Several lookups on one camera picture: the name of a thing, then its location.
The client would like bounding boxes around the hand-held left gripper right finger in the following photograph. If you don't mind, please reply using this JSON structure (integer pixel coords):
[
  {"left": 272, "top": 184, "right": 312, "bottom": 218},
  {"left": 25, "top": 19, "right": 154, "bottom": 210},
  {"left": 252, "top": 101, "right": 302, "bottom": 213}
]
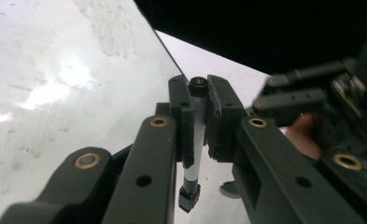
[{"left": 204, "top": 75, "right": 366, "bottom": 224}]

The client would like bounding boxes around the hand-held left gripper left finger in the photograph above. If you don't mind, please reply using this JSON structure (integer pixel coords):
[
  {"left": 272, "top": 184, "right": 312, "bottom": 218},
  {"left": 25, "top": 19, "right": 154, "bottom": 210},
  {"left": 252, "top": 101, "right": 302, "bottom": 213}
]
[{"left": 101, "top": 74, "right": 195, "bottom": 224}]

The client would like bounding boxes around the white marker with black cap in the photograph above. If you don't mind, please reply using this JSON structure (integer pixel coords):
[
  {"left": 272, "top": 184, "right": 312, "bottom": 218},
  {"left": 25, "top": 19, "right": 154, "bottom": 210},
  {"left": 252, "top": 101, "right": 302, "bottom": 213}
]
[{"left": 177, "top": 76, "right": 211, "bottom": 215}]

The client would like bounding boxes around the white whiteboard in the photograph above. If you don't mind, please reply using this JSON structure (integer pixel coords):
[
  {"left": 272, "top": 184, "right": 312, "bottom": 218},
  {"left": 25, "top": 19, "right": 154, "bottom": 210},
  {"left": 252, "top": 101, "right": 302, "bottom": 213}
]
[{"left": 0, "top": 0, "right": 245, "bottom": 224}]

